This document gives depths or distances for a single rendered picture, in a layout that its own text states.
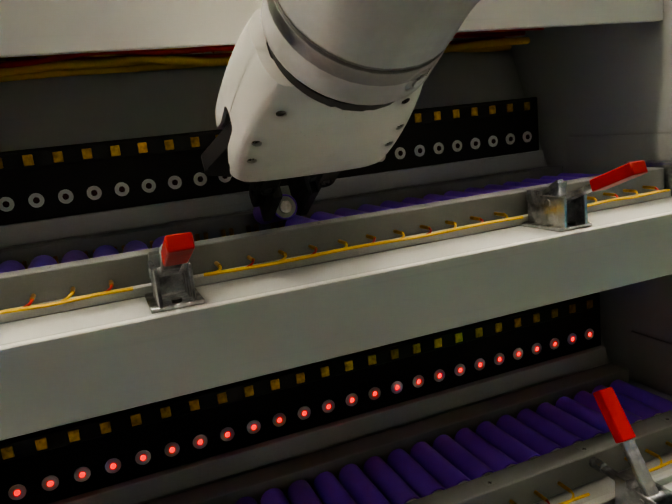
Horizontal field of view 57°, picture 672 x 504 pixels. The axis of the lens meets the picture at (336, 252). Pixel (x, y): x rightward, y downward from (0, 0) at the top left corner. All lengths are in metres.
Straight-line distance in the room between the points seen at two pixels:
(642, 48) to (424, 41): 0.38
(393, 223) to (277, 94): 0.16
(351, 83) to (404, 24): 0.04
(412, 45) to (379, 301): 0.16
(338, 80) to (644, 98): 0.39
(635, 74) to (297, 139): 0.37
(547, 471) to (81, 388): 0.31
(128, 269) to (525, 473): 0.30
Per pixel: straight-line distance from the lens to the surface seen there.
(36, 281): 0.38
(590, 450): 0.50
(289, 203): 0.44
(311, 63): 0.27
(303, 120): 0.31
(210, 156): 0.37
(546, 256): 0.42
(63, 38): 0.40
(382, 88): 0.27
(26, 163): 0.51
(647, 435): 0.53
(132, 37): 0.40
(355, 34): 0.25
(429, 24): 0.25
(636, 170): 0.40
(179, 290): 0.37
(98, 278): 0.38
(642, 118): 0.62
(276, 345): 0.35
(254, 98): 0.30
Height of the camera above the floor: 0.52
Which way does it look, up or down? 10 degrees up
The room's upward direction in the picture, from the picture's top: 14 degrees counter-clockwise
